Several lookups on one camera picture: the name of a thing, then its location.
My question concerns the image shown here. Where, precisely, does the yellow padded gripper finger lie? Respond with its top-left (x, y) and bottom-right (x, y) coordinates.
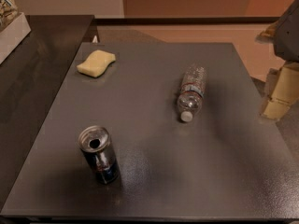
top-left (257, 21), bottom-right (278, 42)
top-left (261, 62), bottom-right (299, 120)

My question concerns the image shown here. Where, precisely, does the red bull can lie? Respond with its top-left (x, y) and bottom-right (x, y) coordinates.
top-left (78, 125), bottom-right (120, 185)

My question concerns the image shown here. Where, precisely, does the clear plastic water bottle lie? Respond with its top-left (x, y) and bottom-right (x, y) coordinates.
top-left (177, 63), bottom-right (206, 122)

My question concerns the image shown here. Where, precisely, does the yellow sponge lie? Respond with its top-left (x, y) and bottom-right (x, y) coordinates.
top-left (77, 50), bottom-right (116, 77)

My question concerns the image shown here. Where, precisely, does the dark side table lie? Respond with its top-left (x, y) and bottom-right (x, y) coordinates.
top-left (0, 15), bottom-right (97, 210)

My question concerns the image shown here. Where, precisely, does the white box with snacks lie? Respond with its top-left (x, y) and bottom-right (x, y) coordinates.
top-left (0, 0), bottom-right (31, 64)

